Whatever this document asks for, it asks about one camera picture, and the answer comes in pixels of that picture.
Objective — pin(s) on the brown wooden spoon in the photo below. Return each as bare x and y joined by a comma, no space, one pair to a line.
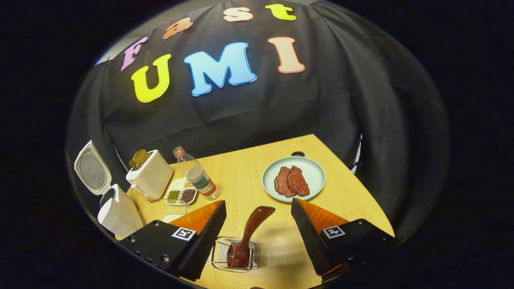
251,228

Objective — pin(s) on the clear plastic bottle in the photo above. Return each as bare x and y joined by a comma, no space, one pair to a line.
198,176

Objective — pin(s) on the pale green plate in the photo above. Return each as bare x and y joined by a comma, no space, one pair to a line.
311,172

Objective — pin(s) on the brown bread slice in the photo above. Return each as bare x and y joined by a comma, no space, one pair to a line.
139,159

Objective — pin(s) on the white divided grain dish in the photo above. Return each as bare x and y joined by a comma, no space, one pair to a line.
173,195

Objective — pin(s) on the white rice cooker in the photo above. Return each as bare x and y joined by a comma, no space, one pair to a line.
118,214

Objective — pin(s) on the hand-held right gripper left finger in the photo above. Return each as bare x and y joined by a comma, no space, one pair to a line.
204,245

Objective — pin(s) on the white toaster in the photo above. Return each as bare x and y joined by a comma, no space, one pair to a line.
154,176

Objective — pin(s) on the black backdrop cloth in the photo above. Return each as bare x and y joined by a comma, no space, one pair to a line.
249,116

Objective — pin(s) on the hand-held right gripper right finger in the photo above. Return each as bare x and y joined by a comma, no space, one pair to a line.
315,249

